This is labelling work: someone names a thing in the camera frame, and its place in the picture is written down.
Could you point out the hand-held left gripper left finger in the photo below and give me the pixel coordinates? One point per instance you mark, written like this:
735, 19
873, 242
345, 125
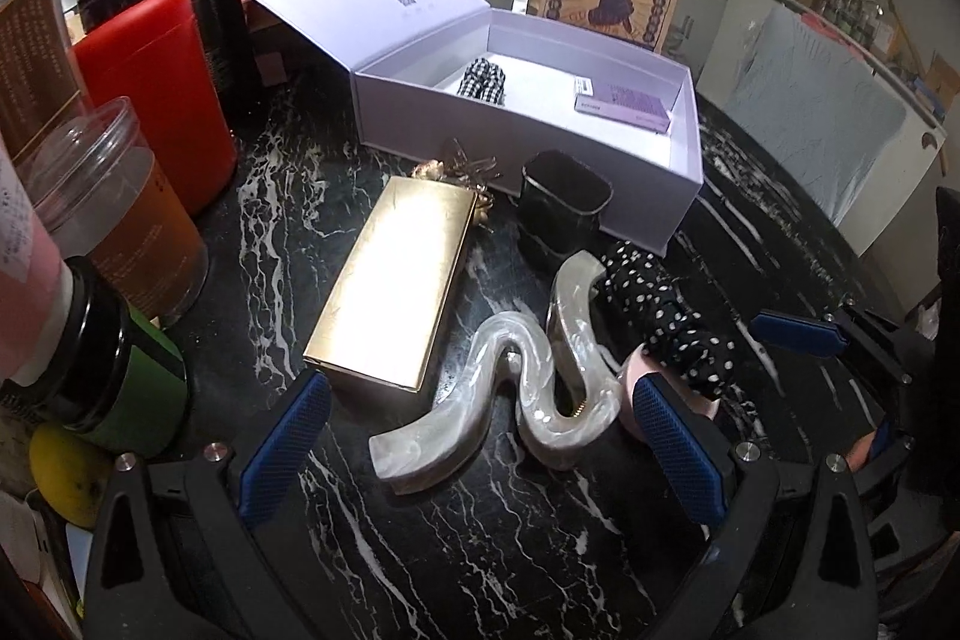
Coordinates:
289, 445

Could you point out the red canister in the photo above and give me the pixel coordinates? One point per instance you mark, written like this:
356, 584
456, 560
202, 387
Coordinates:
157, 93

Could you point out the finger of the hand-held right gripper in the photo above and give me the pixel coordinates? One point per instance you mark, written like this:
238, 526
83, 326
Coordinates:
795, 332

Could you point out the green jar with black lid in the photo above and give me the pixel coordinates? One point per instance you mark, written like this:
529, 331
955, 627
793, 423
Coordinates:
112, 370

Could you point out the pearly wavy hair clip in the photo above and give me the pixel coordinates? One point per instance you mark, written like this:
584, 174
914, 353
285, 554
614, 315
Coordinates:
517, 347

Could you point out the white cabinet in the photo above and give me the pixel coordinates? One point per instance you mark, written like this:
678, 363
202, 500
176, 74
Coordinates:
907, 160

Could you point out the small black container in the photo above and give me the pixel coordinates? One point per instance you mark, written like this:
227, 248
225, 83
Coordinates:
562, 212

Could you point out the gold rectangular box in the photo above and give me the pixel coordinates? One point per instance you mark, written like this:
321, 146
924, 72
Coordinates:
397, 280

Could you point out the black polka dot scrunchie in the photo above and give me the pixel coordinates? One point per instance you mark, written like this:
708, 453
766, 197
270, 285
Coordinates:
660, 317

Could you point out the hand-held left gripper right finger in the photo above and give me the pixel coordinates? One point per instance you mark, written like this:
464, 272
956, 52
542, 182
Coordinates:
675, 452

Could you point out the yellow fruit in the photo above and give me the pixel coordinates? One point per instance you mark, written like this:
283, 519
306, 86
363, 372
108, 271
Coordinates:
67, 475

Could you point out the round pink compact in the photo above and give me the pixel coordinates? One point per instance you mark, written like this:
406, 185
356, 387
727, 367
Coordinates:
637, 366

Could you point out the brown label jar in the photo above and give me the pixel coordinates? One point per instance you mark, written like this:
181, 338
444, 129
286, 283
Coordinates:
37, 55

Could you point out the pink container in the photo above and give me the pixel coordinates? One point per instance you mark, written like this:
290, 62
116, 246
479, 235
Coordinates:
30, 265

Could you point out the small purple box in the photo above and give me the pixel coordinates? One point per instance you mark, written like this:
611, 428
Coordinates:
622, 108

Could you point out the gingham hair bow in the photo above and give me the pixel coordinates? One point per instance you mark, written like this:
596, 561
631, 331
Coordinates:
484, 79

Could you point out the clear jar with orange contents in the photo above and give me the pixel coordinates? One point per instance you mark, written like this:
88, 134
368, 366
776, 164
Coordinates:
127, 220

